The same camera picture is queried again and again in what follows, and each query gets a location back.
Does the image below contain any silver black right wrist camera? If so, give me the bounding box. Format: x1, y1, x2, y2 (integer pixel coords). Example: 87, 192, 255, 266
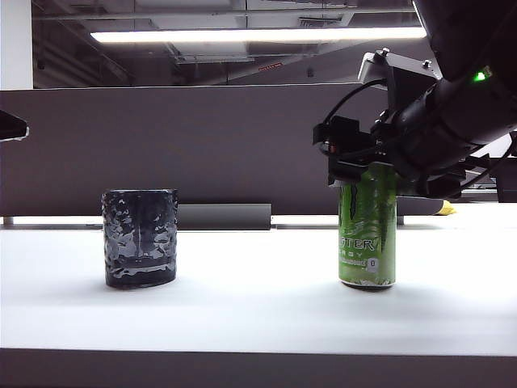
357, 47, 443, 112

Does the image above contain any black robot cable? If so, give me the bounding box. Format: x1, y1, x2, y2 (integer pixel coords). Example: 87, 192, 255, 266
322, 78, 387, 126

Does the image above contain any green Monster energy can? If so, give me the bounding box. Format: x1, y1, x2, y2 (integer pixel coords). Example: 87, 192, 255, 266
337, 160, 399, 291

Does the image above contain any grey background desk partition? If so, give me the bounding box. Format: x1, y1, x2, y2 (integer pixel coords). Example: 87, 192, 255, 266
460, 161, 500, 203

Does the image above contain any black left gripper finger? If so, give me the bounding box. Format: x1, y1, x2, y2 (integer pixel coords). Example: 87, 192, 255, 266
0, 108, 30, 143

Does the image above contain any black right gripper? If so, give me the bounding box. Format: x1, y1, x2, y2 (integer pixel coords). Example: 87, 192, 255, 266
313, 80, 485, 198

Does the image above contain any black monitor back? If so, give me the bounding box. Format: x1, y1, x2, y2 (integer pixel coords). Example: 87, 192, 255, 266
490, 155, 517, 204

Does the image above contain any dark textured glass cup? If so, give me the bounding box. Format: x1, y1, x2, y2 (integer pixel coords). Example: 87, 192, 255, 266
100, 188, 180, 290

